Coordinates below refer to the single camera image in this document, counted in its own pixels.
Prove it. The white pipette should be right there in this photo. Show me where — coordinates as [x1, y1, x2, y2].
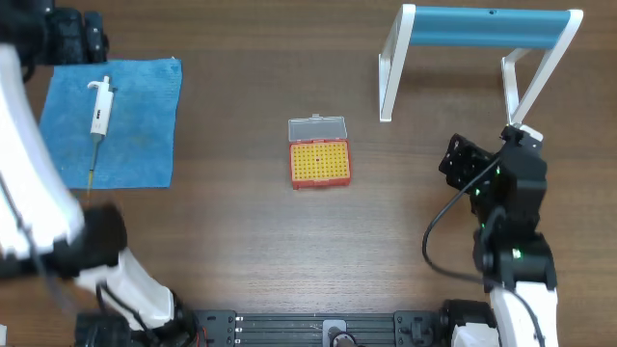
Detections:
[86, 74, 118, 195]

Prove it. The red and yellow tip box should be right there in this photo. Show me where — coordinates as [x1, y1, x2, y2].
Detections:
[286, 113, 353, 192]

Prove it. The blue cloth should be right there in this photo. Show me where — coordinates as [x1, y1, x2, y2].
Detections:
[38, 57, 184, 191]

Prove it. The white and blue stand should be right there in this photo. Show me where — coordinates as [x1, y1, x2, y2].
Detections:
[377, 3, 585, 128]

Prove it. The mounting rail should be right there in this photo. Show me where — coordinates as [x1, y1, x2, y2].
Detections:
[74, 309, 452, 347]

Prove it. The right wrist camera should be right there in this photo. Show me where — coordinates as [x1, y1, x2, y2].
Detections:
[517, 123, 546, 144]

